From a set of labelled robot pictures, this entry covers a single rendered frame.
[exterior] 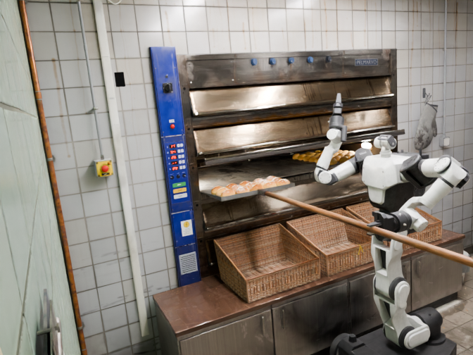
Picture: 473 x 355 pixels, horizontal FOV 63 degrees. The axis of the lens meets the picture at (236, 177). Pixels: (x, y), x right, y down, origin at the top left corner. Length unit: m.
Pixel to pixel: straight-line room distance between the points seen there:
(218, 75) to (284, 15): 0.66
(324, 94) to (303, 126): 0.31
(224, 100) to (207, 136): 0.27
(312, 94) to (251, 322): 1.69
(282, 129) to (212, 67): 0.69
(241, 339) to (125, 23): 1.99
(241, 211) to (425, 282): 1.54
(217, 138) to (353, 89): 1.25
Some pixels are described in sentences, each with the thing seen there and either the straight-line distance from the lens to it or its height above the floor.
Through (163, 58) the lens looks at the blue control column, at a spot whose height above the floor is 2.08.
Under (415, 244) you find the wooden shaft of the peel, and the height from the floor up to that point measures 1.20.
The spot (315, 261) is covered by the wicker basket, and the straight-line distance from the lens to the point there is 2.64.
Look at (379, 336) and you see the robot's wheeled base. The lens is 2.95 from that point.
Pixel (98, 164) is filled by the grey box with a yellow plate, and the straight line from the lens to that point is 2.41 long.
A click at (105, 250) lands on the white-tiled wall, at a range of 2.59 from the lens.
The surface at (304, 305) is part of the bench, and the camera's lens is 2.64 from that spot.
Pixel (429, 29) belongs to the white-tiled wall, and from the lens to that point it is 4.00.
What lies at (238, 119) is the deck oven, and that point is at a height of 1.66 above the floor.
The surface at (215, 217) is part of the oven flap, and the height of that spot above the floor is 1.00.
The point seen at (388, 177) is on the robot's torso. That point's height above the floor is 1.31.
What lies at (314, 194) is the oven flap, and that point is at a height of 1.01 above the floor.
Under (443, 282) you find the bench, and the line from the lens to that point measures 3.58.
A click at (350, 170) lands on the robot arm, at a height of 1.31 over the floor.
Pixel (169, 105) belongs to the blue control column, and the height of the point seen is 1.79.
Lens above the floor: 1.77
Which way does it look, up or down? 11 degrees down
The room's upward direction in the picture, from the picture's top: 5 degrees counter-clockwise
